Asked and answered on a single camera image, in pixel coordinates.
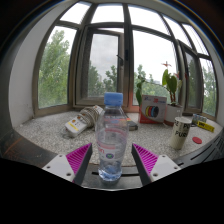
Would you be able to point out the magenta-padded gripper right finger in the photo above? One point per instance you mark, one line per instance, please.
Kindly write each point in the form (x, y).
(146, 158)

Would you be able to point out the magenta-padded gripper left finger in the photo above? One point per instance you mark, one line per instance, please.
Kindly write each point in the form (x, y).
(77, 157)

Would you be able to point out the clear blue-capped water bottle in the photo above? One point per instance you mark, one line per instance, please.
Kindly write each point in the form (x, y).
(111, 133)

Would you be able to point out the white mug with black lettering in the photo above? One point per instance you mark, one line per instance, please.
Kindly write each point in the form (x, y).
(180, 133)

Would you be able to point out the red white filament box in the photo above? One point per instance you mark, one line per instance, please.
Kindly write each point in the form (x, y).
(152, 110)

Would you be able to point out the potted plant in white pot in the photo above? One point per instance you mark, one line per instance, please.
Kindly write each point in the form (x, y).
(172, 113)

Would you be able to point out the flat round red coaster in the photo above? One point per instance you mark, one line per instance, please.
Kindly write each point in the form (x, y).
(197, 140)

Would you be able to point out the small light blue pack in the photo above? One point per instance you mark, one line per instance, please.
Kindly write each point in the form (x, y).
(199, 118)

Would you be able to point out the yellow glue box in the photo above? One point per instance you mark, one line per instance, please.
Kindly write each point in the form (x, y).
(205, 126)

